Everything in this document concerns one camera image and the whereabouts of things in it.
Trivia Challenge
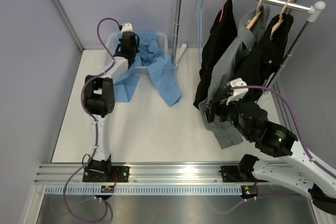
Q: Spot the wooden hanger with grey shirt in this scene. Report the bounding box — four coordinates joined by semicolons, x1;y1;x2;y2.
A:
246;0;263;30

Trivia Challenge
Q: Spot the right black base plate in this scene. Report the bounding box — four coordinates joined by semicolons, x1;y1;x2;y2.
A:
218;165;255;183

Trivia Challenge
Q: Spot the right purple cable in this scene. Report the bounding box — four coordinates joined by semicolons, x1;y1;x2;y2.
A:
232;85;336;214

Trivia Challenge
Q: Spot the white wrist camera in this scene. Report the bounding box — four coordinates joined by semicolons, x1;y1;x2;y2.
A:
226;78;249;105
121;22;133;33

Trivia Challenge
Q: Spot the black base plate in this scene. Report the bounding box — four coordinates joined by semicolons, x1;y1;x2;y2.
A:
82;166;130;183
218;165;255;183

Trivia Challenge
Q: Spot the pink wire hanger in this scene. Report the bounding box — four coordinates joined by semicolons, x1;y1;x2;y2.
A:
219;0;226;21

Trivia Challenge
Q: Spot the black shirt on wooden hanger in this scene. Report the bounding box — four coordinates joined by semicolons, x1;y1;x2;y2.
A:
234;14;294;86

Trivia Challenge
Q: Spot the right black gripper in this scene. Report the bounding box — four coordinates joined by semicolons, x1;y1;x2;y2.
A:
202;92;253;141

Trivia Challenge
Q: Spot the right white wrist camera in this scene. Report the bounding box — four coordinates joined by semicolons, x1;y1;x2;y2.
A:
226;78;249;105

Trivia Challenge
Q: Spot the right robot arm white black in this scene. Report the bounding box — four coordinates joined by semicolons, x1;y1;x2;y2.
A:
221;102;335;215

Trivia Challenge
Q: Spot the white plastic basket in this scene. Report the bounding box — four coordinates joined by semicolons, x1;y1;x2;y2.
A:
104;33;168;74

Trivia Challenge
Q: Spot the black shirt on pink hanger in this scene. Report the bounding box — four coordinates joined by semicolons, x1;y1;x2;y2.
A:
193;0;237;108

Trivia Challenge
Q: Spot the light blue shirt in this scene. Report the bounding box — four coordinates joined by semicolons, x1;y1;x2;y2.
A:
114;30;182;106

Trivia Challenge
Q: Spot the blue wire hanger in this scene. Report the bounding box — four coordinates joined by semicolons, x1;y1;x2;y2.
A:
197;0;204;63

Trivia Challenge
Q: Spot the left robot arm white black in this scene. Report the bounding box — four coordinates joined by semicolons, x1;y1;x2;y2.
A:
82;31;140;183

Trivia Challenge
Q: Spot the metal clothes rack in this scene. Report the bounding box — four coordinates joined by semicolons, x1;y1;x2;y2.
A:
171;0;326;88

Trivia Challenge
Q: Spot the white slotted cable duct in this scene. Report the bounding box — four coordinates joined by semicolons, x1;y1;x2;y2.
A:
45;184;243;195

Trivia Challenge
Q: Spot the purple cable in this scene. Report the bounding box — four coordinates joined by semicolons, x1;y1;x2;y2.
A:
232;85;336;214
64;17;124;221

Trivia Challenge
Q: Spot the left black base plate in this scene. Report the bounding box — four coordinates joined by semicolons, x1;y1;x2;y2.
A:
82;166;130;183

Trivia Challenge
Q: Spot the wooden hanger with black shirt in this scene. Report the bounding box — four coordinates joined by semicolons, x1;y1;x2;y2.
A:
270;0;292;40

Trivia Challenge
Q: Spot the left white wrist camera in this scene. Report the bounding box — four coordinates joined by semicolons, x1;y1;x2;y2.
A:
121;22;133;33

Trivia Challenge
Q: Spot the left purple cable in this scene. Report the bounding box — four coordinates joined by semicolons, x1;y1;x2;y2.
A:
64;17;124;221

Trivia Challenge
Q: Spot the aluminium mounting rail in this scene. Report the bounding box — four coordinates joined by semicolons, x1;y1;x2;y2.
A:
34;162;289;184

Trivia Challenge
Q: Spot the grey shirt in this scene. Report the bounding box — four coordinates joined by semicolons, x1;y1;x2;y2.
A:
197;6;270;149

